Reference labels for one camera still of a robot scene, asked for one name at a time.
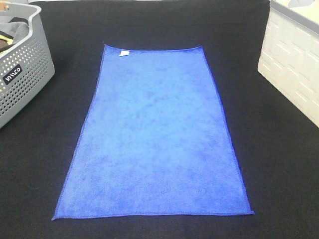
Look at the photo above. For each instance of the blue microfiber towel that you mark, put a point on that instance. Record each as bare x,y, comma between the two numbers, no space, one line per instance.
154,142

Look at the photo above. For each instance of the black table cloth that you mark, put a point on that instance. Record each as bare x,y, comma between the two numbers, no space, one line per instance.
277,147

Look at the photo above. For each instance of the white plastic storage crate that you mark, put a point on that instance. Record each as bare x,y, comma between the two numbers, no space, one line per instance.
289,57

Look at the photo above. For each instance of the grey perforated plastic basket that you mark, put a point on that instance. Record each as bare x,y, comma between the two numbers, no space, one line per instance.
26,67

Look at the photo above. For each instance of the grey towel in basket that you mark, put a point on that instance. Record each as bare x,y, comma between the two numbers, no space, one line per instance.
16,31

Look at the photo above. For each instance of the yellow cloth in basket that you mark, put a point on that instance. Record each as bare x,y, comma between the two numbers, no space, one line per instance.
9,40

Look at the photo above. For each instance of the brown cloth in basket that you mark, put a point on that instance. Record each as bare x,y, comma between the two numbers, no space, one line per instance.
4,45

